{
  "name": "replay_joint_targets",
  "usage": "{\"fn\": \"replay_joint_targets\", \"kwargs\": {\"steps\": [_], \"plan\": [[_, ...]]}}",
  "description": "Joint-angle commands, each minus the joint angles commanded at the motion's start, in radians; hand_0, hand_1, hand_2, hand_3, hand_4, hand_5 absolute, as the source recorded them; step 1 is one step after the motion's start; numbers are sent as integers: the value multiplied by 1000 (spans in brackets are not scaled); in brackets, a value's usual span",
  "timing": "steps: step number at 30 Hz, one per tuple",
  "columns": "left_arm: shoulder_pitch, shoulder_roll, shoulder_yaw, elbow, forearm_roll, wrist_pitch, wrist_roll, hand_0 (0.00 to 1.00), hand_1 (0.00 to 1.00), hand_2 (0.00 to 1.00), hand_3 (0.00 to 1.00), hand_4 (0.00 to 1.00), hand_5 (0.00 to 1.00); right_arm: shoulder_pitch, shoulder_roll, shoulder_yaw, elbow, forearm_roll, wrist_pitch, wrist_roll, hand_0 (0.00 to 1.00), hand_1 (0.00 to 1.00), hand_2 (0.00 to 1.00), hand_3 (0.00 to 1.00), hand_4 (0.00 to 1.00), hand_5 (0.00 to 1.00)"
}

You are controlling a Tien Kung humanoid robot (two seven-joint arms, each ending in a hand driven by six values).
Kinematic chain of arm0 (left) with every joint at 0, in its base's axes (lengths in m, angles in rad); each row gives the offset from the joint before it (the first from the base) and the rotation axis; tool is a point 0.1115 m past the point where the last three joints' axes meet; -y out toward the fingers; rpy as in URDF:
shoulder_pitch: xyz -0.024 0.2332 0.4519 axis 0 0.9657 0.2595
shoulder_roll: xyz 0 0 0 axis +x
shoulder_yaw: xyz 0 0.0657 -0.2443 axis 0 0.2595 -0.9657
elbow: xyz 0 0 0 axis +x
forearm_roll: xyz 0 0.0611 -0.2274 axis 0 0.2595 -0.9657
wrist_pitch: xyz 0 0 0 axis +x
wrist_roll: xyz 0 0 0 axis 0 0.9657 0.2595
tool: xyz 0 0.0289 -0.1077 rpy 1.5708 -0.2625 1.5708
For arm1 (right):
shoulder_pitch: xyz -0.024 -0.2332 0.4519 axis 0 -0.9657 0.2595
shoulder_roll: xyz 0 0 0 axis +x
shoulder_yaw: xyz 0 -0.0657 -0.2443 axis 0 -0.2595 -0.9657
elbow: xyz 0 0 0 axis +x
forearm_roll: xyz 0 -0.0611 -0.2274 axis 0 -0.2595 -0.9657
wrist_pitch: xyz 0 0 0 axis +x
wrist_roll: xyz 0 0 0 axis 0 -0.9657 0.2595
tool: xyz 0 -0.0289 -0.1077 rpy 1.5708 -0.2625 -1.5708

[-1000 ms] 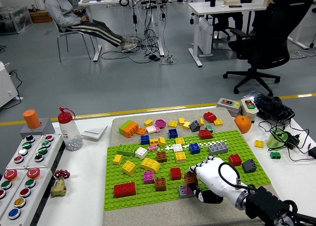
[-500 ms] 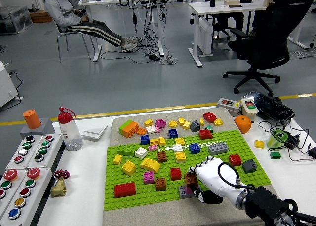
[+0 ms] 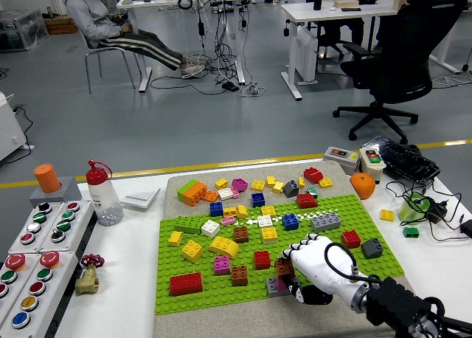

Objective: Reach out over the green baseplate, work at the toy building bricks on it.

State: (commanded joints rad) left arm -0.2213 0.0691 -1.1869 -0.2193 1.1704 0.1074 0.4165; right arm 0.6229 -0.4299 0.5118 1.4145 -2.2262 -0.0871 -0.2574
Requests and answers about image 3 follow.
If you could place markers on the dark grey roof brick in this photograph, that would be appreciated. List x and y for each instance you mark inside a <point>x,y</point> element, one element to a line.
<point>372,248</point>

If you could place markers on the small pink toy brick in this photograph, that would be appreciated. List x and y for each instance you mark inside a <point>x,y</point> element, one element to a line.
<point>235,193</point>

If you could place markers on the lime green long brick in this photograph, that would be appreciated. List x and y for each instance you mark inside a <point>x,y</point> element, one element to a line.
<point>185,189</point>

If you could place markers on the black device clear case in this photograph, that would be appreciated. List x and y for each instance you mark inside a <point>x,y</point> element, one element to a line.
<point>402,159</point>

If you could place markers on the white computer case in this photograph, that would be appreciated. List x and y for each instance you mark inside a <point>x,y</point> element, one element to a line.
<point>307,54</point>

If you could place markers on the clear bottle red cap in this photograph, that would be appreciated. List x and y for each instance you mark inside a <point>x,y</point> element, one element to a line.
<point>104,201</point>

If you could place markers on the small green toy brick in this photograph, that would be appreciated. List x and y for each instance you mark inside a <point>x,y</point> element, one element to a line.
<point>411,232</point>

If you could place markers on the white cabinet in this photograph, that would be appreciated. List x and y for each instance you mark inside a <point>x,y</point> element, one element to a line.
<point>7,131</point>

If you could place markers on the brass valve red handwheel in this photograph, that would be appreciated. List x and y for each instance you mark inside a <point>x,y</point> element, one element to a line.
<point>87,279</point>

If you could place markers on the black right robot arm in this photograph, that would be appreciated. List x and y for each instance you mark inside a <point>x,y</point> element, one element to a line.
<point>398,301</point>

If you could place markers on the red long toy brick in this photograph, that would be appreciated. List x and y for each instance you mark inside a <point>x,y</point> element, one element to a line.
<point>186,284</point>

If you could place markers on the green long toy brick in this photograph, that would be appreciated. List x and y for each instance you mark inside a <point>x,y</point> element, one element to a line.
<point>188,224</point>

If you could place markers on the seated person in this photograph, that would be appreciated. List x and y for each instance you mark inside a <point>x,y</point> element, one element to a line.
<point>94,20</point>

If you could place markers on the flat pink toy brick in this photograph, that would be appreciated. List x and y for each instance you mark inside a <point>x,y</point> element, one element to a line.
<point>227,221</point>

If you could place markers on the emergency stop button box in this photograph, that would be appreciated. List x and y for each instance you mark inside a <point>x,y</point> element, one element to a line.
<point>24,279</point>

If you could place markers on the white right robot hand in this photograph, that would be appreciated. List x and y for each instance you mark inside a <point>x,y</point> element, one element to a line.
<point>317,264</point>

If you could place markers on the orange cylinder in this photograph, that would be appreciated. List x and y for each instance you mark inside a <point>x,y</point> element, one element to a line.
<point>46,177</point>

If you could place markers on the grey control box with knob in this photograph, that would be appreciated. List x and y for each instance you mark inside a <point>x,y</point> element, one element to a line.
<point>80,223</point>

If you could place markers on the clear plastic crate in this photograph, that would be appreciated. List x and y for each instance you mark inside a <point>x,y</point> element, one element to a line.
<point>23,30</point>

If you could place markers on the wooden crate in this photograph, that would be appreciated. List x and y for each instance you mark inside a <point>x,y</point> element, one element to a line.
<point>61,24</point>

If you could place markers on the black power adapter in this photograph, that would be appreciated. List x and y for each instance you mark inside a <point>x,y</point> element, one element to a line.
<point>437,209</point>

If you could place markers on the green white toy brick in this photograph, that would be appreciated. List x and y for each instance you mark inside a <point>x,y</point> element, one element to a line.
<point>312,193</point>

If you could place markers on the grey square block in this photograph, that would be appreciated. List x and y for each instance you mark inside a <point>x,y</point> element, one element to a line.
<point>69,192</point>

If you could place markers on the black plug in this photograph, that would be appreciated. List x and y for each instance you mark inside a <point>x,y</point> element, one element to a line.
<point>467,228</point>

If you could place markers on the white two-button switch box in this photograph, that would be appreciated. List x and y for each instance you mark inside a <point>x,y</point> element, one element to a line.
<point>372,161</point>

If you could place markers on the black power strip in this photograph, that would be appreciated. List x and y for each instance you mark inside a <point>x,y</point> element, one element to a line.
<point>230,86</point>

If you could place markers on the wooden box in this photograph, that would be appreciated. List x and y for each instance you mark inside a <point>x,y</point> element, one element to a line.
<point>346,3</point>

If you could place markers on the grey long toy brick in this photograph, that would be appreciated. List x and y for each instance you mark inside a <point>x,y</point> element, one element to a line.
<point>326,222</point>

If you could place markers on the grey roof toy brick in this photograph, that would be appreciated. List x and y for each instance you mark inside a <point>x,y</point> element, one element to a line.
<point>291,189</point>

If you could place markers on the orange long brick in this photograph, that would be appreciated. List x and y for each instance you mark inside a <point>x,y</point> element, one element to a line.
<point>196,195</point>

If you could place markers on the magenta upturned toy brick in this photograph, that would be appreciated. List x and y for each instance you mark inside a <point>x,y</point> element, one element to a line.
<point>240,185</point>

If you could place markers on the yellow arch toy brick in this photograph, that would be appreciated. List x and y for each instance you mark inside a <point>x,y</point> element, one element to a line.
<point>223,247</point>

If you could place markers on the black office chair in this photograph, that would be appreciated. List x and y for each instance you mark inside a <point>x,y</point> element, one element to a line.
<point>402,76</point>

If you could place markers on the white wall switch plate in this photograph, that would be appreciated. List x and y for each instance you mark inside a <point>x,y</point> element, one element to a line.
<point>139,198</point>

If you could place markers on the blue toy brick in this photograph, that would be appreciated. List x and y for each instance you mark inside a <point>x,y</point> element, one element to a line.
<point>290,222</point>
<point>259,200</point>
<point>216,209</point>

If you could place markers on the beige foam mat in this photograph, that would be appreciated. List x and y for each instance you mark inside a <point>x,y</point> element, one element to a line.
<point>258,323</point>

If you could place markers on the grey metal chair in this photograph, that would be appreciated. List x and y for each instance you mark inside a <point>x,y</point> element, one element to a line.
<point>106,50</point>

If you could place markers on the orange fruit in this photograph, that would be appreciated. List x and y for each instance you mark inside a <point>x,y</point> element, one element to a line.
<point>363,185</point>

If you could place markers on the light green plastic cup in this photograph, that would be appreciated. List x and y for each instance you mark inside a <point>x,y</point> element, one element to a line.
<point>406,212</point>

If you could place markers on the grey four-button control box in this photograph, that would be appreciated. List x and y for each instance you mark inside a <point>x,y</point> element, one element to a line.
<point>50,223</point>

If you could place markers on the green studded baseplate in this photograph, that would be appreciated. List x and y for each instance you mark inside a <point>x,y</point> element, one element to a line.
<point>223,297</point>

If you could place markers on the black phone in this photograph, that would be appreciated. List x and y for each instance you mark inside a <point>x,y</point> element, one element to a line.
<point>351,9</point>

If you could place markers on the grey base toy brick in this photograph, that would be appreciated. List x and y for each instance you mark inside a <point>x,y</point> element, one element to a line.
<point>272,290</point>

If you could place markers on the brown toy brick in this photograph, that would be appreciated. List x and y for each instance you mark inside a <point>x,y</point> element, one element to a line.
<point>283,268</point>
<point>239,276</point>
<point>241,234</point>

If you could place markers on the grey two-button switch box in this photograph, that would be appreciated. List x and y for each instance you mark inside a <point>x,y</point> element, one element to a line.
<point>338,155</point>

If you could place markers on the small orange toy brick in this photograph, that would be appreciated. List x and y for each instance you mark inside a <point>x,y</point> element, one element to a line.
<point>211,196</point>

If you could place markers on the button box yellow blue buttons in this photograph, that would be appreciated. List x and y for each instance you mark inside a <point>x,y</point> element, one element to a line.
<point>56,290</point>

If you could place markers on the small yellow toy brick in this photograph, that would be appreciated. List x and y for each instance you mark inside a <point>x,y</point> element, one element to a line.
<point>302,182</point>

